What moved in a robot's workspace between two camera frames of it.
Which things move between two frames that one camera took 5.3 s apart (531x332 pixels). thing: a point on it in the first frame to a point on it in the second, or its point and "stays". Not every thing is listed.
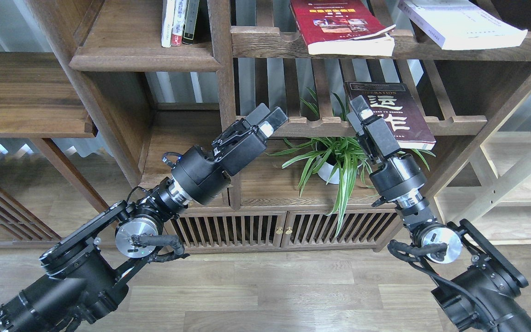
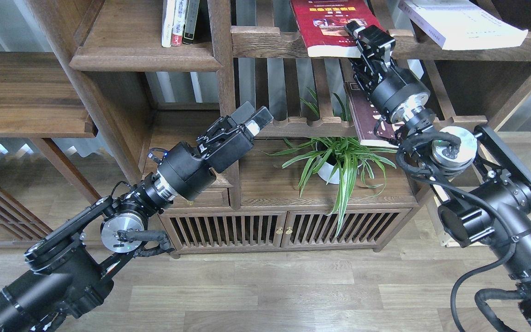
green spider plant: [341, 163] stays
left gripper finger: [258, 114] to [241, 115]
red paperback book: [344, 27] stays
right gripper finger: [356, 123] to [354, 28]
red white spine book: [178, 21] stays
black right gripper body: [396, 177] to [396, 91]
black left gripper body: [203, 178] to [190, 171]
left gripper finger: [274, 120] to [259, 121]
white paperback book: [459, 25] stays
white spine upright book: [168, 17] stays
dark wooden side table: [20, 95] stays
